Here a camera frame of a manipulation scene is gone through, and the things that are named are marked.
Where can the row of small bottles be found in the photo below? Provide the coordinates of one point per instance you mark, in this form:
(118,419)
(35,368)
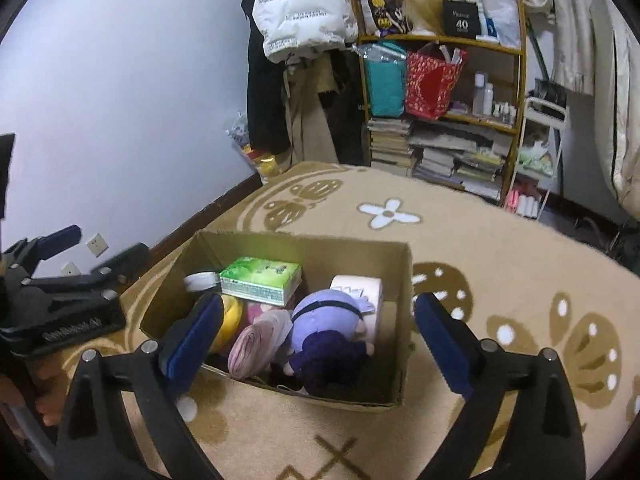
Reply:
(504,114)

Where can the blond wig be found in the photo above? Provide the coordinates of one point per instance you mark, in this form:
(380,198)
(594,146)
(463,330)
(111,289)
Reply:
(422,5)

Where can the small pink soft item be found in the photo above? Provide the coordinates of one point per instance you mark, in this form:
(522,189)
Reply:
(257,312)

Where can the white tape roll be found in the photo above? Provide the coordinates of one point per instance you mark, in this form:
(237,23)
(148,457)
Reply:
(200,281)

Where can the colourful printed bag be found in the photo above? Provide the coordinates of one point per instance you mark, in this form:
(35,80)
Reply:
(377,5)

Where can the stack of books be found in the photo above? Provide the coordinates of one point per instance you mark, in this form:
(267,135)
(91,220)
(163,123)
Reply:
(440,155)

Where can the black monitor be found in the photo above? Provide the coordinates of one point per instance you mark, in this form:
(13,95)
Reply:
(6,175)

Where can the white-haired plush doll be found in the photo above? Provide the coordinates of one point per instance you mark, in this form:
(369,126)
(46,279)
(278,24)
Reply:
(325,340)

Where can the clear plastic bag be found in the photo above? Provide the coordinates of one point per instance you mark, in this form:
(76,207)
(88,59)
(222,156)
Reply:
(239,127)

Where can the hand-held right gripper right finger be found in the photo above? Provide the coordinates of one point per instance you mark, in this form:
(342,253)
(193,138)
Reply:
(442,345)

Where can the green and white packets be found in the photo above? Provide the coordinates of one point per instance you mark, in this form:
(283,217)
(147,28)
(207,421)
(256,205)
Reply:
(536,160)

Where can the short white bottle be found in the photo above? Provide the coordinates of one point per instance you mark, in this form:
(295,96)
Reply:
(488,100)

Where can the white plastic bag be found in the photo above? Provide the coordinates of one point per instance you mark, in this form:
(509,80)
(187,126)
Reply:
(500,15)

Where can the black hanging garment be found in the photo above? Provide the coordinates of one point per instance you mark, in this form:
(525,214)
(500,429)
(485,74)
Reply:
(265,100)

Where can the red and yellow bag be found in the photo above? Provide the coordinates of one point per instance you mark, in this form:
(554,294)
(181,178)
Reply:
(262,162)

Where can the green tissue pack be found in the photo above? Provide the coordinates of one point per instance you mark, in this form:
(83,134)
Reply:
(260,280)

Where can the white metal cart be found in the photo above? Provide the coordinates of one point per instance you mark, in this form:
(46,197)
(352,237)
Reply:
(560,125)

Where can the printed cardboard box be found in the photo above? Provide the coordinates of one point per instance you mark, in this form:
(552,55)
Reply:
(310,400)

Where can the tall white bottle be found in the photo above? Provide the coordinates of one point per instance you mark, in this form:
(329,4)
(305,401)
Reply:
(479,95)

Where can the yellow zip pouch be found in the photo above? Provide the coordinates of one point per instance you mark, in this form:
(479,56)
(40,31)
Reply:
(227,322)

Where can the beige patterned blanket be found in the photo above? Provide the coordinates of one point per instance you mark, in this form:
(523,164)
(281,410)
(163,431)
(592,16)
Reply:
(500,270)

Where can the red patterned gift bag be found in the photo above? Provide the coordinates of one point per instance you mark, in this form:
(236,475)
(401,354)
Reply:
(430,87)

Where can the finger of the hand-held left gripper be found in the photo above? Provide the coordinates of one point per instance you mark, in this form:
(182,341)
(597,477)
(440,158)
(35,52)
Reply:
(125,257)
(62,238)

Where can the black box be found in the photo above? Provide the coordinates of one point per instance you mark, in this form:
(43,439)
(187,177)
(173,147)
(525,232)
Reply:
(462,20)

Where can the wooden shelf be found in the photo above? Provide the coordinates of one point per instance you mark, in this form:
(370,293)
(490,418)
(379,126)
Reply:
(520,85)

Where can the white toilet paper roll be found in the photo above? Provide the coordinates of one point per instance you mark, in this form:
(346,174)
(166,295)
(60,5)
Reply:
(367,300)

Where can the white puffer jacket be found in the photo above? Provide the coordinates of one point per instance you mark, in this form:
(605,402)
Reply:
(300,10)

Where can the teal bag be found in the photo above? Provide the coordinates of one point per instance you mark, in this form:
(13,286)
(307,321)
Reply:
(385,85)

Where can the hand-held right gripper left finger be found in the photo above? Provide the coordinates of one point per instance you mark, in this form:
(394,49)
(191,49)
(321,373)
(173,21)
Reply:
(192,340)

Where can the person's left hand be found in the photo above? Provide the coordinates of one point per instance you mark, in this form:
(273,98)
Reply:
(50,395)

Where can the pink soft packet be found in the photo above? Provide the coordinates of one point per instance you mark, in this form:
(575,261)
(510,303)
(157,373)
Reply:
(255,345)

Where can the beige hanging coat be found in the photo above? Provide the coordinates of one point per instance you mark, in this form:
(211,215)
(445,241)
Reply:
(310,120)

